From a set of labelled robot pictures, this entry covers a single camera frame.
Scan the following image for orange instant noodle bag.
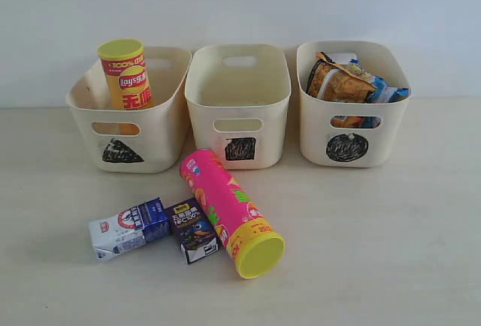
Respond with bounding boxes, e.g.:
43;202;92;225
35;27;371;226
304;51;378;128

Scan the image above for yellow Lay's chips can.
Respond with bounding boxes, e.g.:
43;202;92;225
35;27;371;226
97;38;154;110

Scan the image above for blue instant noodle bag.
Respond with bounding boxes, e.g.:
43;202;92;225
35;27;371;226
346;59;410;104

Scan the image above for cream bin square mark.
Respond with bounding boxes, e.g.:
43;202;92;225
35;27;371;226
185;44;291;169

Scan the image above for purple juice carton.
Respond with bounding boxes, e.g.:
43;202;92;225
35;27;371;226
165;198;221;264

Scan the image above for cream bin circle mark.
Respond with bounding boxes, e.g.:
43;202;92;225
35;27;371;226
296;41;410;168

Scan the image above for cream bin triangle mark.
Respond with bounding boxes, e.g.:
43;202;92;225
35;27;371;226
66;47;192;174

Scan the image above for pink Lay's chips can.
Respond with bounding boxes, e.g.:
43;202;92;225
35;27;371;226
180;149;285;279

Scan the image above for blue white milk carton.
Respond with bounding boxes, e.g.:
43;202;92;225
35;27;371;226
89;198;171;261

